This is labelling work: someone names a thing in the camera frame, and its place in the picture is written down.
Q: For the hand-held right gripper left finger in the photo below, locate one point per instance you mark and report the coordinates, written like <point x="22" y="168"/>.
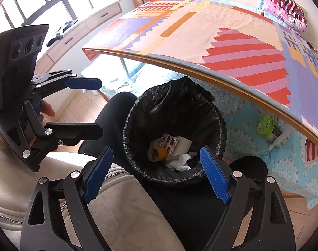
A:
<point x="97" y="176"/>

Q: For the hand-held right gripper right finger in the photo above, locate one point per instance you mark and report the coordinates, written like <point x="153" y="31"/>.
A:
<point x="216" y="177"/>

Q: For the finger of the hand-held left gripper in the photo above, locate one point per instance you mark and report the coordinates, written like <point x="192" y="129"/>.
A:
<point x="83" y="83"/>
<point x="72" y="132"/>

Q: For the grey plastic bar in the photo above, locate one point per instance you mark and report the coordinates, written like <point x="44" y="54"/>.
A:
<point x="193" y="153"/>

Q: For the white plastic bag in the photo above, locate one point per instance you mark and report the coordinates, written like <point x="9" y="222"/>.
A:
<point x="181" y="163"/>

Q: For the cream plastic casing piece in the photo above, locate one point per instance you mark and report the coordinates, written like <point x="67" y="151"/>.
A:
<point x="182" y="145"/>

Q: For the silver pill blister pack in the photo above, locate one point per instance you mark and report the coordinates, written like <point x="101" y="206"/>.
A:
<point x="165" y="141"/>

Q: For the yellow tape roll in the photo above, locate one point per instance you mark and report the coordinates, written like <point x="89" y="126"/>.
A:
<point x="157" y="153"/>

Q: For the trash bin with black bag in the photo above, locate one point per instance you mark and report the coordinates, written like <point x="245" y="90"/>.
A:
<point x="174" y="104"/>

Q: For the person's left hand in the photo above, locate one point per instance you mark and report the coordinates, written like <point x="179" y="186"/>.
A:
<point x="48" y="109"/>

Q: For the wooden window seat cabinet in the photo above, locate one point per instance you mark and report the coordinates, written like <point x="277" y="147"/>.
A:
<point x="78" y="35"/>

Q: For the metal table leg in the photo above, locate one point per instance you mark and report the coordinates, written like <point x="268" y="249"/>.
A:
<point x="130" y="69"/>

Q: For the dark clothes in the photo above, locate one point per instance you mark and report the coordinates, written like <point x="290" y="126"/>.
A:
<point x="62" y="31"/>

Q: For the green lidded jar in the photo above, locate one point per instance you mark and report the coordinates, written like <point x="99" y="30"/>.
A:
<point x="265" y="126"/>

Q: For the white table leg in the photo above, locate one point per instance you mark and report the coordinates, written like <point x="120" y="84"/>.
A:
<point x="279" y="140"/>

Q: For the colourful patterned tablecloth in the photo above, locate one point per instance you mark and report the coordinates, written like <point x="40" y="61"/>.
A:
<point x="200" y="31"/>

